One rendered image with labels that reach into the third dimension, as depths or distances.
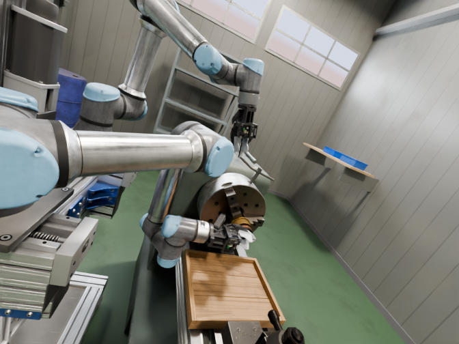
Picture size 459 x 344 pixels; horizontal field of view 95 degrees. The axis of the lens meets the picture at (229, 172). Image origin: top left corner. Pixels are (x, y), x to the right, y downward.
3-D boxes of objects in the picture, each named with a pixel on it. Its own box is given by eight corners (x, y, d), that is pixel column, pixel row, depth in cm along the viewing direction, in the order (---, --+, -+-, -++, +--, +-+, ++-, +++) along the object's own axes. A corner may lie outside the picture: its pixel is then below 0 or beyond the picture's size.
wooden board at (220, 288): (182, 255, 91) (185, 248, 90) (252, 264, 105) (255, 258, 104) (187, 329, 65) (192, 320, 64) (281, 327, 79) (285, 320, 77)
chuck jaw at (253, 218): (240, 207, 100) (261, 211, 104) (236, 216, 102) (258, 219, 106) (248, 222, 90) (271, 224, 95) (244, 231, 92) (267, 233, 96)
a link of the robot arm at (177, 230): (160, 228, 75) (167, 208, 73) (189, 233, 79) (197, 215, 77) (158, 244, 68) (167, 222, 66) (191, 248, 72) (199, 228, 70)
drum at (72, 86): (84, 138, 369) (95, 80, 340) (61, 148, 305) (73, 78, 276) (39, 123, 350) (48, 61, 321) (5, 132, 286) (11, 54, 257)
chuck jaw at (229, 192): (226, 207, 98) (220, 185, 93) (236, 204, 99) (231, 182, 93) (232, 222, 88) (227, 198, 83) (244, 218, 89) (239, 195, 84)
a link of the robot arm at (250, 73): (244, 60, 79) (267, 62, 76) (240, 91, 83) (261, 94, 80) (238, 56, 72) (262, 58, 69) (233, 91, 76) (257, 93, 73)
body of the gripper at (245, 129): (237, 139, 78) (242, 105, 74) (231, 134, 86) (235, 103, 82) (256, 140, 81) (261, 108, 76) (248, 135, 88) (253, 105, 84)
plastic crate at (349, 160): (364, 171, 294) (369, 164, 291) (352, 166, 288) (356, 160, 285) (349, 164, 323) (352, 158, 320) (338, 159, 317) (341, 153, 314)
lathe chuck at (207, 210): (185, 218, 102) (220, 164, 95) (237, 237, 115) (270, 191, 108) (186, 230, 94) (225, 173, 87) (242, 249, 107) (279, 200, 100)
